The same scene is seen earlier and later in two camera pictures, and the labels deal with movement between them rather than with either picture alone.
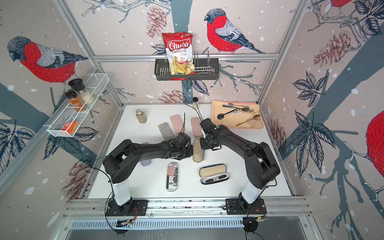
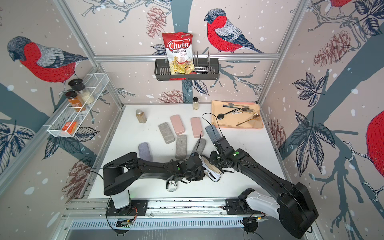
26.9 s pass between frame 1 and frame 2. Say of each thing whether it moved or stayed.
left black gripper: moved
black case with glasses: moved
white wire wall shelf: stayed
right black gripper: moved
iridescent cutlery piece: stayed
